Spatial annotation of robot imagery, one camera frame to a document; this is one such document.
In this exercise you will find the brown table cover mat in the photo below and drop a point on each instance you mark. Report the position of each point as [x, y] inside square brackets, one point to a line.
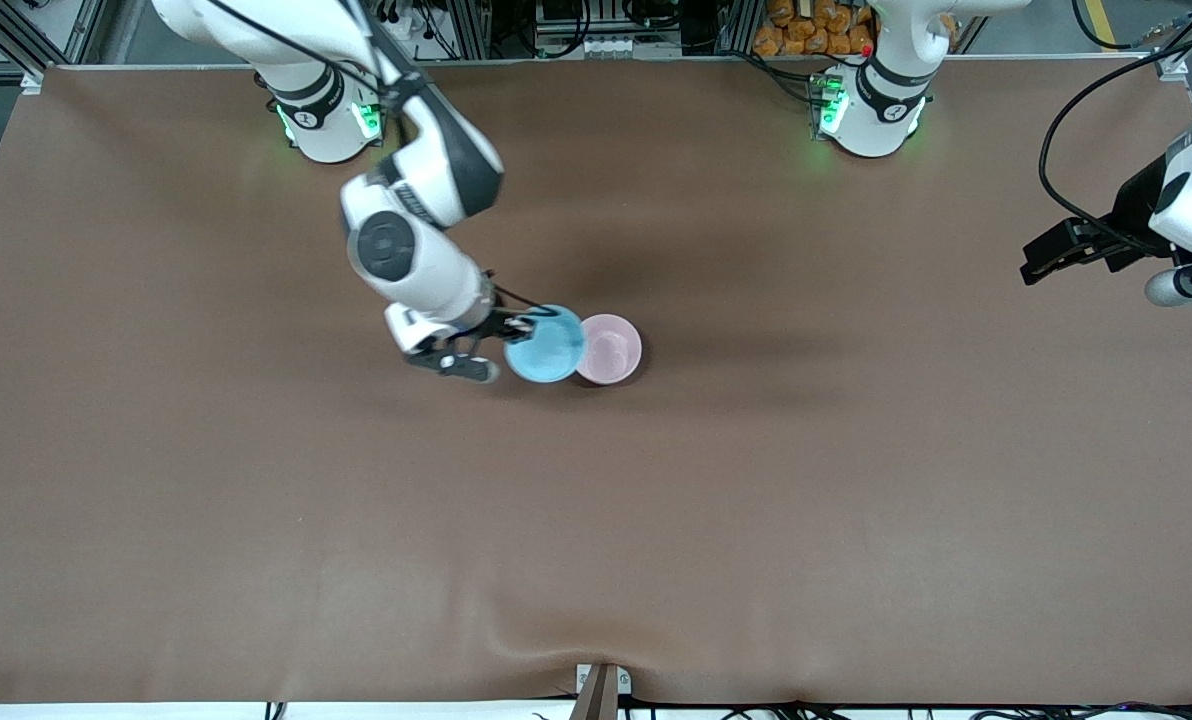
[556, 550]

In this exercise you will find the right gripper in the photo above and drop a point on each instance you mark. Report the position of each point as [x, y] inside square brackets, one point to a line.
[497, 323]

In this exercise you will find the white terminal strip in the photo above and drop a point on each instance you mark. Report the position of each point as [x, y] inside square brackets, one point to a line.
[611, 46]

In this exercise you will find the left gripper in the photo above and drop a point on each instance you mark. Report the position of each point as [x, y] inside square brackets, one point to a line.
[1128, 226]

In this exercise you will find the white power strip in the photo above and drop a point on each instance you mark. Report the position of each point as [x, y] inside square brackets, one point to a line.
[401, 20]

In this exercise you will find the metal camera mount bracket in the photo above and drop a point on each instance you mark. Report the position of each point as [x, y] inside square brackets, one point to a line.
[601, 695]

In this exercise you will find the pink bowl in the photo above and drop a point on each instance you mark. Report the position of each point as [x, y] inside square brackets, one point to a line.
[611, 350]

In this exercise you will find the light blue bowl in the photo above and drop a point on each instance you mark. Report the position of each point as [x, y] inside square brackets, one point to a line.
[546, 350]

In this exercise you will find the orange packets pile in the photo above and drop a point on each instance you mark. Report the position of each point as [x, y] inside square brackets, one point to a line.
[806, 25]

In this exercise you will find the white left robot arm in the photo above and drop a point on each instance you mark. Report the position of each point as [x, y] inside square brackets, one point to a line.
[881, 110]

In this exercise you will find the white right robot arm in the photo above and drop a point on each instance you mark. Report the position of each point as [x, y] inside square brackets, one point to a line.
[436, 275]

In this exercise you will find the black electronics box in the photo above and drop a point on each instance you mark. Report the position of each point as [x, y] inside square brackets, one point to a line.
[586, 15]

